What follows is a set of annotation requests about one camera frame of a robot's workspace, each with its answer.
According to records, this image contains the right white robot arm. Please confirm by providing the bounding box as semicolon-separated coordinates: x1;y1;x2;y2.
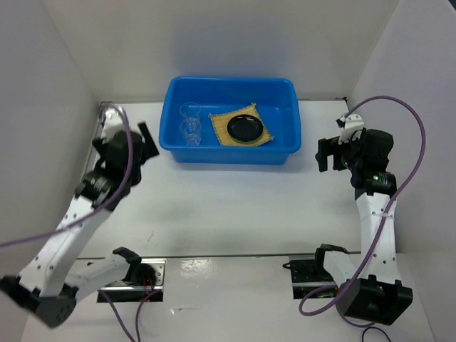
312;129;413;326

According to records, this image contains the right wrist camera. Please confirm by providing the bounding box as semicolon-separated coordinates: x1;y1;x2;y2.
336;113;365;145

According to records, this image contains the green round plate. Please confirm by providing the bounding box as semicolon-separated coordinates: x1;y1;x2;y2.
227;138;268;146

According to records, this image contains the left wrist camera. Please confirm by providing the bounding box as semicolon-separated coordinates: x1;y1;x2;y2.
100;104;124;140

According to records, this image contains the clear plastic cup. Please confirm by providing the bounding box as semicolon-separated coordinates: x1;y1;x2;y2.
180;121;202;146
180;102;200;125

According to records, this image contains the black round bowl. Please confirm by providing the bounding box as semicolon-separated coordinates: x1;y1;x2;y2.
227;114;264;143

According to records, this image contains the purple cable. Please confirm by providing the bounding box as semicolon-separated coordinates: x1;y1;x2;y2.
298;95;427;328
0;104;143;342

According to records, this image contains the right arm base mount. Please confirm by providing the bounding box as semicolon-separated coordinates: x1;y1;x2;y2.
282;245;356;299

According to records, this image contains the black cable loop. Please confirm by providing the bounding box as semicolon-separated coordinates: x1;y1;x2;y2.
362;326;393;342

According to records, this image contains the woven bamboo placemat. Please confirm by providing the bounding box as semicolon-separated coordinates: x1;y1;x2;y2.
209;103;274;146

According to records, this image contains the blue plastic bin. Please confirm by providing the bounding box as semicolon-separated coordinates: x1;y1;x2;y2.
159;76;301;165

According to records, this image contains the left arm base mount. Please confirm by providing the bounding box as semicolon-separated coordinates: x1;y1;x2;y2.
101;258;166;303

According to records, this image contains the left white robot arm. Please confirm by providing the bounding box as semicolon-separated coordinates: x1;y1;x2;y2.
1;122;159;328

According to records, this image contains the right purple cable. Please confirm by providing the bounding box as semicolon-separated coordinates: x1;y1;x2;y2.
298;95;427;328

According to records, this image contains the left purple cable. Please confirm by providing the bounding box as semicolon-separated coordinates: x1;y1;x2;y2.
0;104;143;342

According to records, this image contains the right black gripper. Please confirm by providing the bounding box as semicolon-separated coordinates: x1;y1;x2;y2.
316;128;368;172

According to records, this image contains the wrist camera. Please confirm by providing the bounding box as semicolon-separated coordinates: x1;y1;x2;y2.
336;113;365;145
100;104;124;140

